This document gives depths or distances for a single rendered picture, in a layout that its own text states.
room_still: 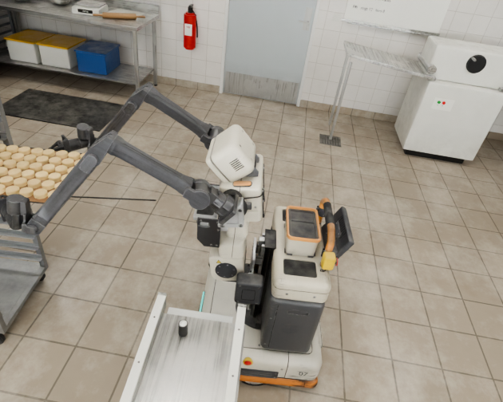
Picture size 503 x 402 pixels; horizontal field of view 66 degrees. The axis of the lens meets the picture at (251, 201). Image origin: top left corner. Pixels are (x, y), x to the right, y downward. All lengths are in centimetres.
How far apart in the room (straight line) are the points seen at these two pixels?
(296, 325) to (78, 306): 138
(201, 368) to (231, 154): 75
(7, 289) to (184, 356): 150
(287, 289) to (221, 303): 62
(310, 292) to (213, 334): 49
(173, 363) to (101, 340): 114
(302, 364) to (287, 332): 24
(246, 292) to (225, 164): 63
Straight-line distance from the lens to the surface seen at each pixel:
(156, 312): 142
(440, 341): 288
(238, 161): 148
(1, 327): 245
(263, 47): 524
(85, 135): 207
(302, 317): 185
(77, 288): 274
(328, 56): 520
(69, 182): 150
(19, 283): 267
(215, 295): 226
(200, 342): 142
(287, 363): 210
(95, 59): 519
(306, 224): 181
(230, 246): 175
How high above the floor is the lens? 204
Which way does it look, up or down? 37 degrees down
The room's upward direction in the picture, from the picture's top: 9 degrees clockwise
